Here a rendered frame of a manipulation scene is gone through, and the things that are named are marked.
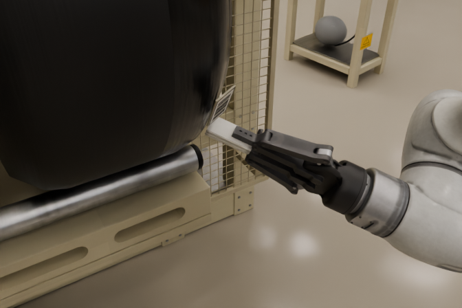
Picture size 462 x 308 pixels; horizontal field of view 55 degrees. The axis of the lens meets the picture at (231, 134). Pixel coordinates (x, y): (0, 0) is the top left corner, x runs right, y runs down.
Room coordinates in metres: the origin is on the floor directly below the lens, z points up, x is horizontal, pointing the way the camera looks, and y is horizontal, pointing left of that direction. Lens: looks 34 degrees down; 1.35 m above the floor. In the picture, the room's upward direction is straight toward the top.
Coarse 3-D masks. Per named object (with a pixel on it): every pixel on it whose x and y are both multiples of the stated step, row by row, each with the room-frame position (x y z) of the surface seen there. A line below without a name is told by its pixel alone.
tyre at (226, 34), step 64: (0, 0) 0.37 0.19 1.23; (64, 0) 0.38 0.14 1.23; (128, 0) 0.41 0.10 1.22; (192, 0) 0.44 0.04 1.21; (0, 64) 0.36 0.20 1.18; (64, 64) 0.37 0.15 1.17; (128, 64) 0.40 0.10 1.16; (192, 64) 0.44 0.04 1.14; (0, 128) 0.37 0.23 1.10; (64, 128) 0.37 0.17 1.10; (128, 128) 0.41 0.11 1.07; (192, 128) 0.47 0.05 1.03
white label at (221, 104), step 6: (228, 90) 0.50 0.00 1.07; (222, 96) 0.49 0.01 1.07; (228, 96) 0.51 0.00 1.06; (216, 102) 0.48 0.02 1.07; (222, 102) 0.50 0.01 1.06; (228, 102) 0.52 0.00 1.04; (216, 108) 0.49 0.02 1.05; (222, 108) 0.51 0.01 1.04; (210, 114) 0.49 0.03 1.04; (216, 114) 0.51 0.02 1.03; (210, 120) 0.50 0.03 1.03
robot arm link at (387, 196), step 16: (368, 176) 0.50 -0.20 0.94; (384, 176) 0.49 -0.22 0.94; (368, 192) 0.46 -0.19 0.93; (384, 192) 0.46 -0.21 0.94; (400, 192) 0.46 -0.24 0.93; (368, 208) 0.45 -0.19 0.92; (384, 208) 0.45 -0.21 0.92; (400, 208) 0.45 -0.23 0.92; (368, 224) 0.45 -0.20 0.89; (384, 224) 0.44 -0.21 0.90
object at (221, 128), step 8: (216, 120) 0.54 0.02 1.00; (224, 120) 0.54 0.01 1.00; (208, 128) 0.53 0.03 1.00; (216, 128) 0.53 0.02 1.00; (224, 128) 0.53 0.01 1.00; (232, 128) 0.54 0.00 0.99; (216, 136) 0.52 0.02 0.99; (224, 136) 0.52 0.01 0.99; (232, 144) 0.52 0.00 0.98; (240, 144) 0.51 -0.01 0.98; (248, 144) 0.52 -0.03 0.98
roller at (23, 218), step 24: (192, 144) 0.60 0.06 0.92; (144, 168) 0.53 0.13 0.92; (168, 168) 0.54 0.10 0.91; (192, 168) 0.56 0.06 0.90; (48, 192) 0.48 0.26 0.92; (72, 192) 0.48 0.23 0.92; (96, 192) 0.49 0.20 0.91; (120, 192) 0.50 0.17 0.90; (0, 216) 0.43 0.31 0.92; (24, 216) 0.44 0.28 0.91; (48, 216) 0.45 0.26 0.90; (0, 240) 0.42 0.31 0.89
